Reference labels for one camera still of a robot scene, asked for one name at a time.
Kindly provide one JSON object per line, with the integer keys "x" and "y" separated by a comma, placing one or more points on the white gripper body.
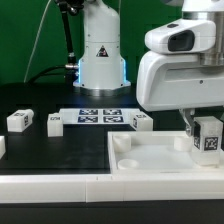
{"x": 171, "y": 75}

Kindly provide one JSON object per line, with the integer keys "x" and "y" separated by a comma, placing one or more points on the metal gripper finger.
{"x": 187, "y": 115}

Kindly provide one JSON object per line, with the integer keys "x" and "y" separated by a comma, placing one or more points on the white square tabletop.
{"x": 154, "y": 152}

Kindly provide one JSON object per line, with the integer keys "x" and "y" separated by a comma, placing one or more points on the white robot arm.
{"x": 102, "y": 69}

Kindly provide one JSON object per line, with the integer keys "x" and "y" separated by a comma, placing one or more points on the white left fence block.
{"x": 2, "y": 146}

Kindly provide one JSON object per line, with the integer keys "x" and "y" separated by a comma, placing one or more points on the white front fence wall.
{"x": 107, "y": 188}

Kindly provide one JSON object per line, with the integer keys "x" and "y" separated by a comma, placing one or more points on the white marker base plate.
{"x": 96, "y": 116}

